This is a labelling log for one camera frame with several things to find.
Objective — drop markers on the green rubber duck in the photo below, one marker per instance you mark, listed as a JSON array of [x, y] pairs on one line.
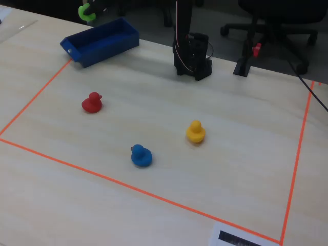
[[82, 14]]

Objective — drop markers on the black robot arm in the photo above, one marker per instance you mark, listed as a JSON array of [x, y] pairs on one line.
[[185, 30]]

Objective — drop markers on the blue plastic box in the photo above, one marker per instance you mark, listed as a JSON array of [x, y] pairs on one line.
[[107, 48]]

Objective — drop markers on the red rubber duck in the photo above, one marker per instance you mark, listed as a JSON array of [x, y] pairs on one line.
[[91, 103]]

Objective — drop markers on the blue rubber duck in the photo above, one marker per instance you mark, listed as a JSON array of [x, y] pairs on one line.
[[141, 156]]

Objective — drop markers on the yellow rubber duck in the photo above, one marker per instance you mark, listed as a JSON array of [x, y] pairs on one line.
[[196, 133]]

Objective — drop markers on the orange tape strip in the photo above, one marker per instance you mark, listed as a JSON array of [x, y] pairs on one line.
[[133, 188], [36, 98], [297, 159]]

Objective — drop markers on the black office chair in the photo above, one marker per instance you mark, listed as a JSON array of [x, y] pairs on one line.
[[282, 15]]

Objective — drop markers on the white paper with black bar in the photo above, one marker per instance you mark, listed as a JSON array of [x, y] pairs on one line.
[[238, 235]]

